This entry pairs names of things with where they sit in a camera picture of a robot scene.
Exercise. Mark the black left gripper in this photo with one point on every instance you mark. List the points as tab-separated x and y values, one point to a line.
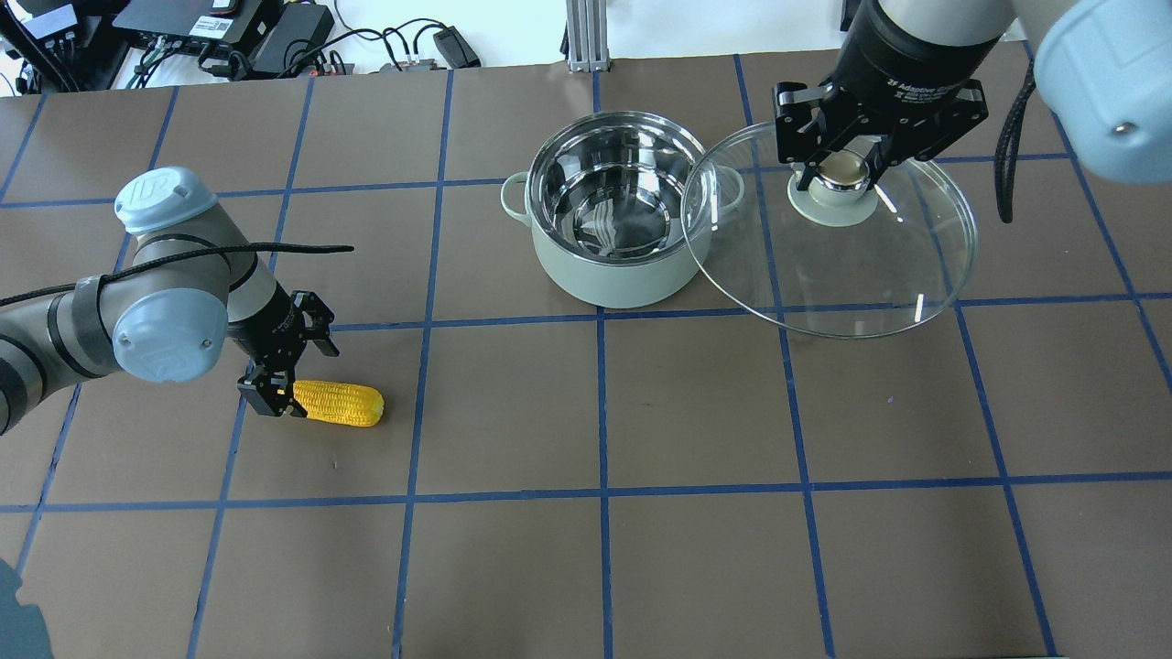
273	332

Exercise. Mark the pale green cooking pot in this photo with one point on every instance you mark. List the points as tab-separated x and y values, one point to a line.
611	202

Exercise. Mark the aluminium frame post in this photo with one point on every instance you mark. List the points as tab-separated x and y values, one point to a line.
586	39

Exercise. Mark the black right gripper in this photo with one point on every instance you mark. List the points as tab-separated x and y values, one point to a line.
902	59

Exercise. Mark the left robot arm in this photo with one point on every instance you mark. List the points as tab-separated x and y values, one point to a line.
193	283

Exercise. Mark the black power brick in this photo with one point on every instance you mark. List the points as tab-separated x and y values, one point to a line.
299	27

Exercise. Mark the black power adapter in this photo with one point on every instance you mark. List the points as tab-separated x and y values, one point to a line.
455	50

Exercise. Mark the black electronics box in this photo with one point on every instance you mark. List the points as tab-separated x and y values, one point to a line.
227	25

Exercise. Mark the glass pot lid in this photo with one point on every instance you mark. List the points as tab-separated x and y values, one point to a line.
846	257

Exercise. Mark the yellow corn cob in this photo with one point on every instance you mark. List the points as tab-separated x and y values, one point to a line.
352	405

